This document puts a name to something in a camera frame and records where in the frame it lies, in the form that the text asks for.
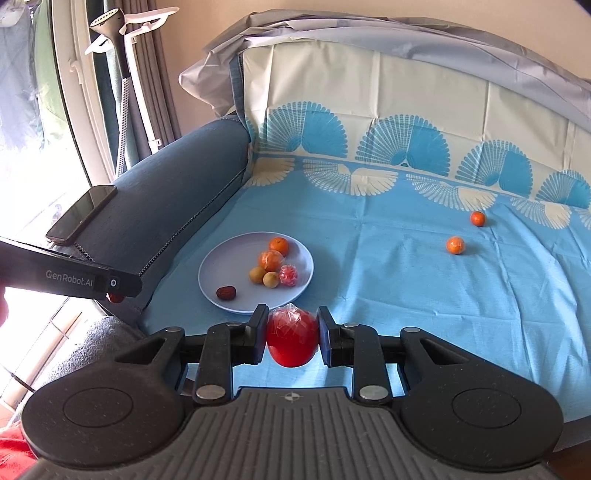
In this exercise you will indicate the pale blue round plate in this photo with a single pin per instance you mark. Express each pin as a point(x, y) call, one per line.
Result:
point(249, 300)

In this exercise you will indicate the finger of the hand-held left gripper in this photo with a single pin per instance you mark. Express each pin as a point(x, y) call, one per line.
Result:
point(123, 285)

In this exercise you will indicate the blue fan-print blanket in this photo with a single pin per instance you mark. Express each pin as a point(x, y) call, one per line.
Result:
point(392, 286)

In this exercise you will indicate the tan longan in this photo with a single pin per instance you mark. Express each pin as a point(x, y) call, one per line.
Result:
point(270, 279)
point(256, 275)

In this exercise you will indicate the white window frame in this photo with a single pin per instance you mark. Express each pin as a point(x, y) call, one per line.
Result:
point(78, 92)

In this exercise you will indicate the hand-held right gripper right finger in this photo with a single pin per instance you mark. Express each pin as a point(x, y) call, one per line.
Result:
point(327, 339)

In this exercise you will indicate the grey curtain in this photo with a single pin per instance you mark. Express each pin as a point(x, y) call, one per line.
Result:
point(159, 92)

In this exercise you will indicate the red plastic-wrapped fruit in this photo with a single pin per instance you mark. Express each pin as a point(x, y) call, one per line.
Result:
point(292, 341)

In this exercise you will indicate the grey fuzzy cloth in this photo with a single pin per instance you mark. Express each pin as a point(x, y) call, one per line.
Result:
point(92, 341)

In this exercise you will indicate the blue sofa armrest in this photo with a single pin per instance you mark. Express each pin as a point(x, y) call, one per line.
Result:
point(175, 198)

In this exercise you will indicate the large bare orange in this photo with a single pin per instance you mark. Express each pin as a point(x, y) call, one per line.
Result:
point(279, 246)

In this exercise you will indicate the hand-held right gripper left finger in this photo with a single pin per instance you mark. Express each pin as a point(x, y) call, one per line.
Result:
point(258, 337)

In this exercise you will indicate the pink plastic-wrapped fruit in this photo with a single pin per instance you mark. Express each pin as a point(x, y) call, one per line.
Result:
point(288, 275)

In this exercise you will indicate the small bare orange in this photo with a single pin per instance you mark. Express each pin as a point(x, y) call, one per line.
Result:
point(478, 218)

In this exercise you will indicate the black smartphone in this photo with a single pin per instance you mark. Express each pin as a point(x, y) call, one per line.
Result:
point(83, 213)

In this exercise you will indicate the garment steamer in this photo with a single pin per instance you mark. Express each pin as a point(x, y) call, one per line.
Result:
point(113, 41)

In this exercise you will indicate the plastic-wrapped orange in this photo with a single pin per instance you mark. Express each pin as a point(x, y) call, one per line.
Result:
point(455, 245)
point(269, 261)

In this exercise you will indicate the grey sofa cover sheet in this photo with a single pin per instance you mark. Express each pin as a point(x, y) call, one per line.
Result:
point(415, 41)

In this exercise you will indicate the teal curtain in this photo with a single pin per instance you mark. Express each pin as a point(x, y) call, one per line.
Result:
point(117, 106)

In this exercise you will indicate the red cloth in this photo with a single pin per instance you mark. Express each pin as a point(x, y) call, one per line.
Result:
point(14, 447)

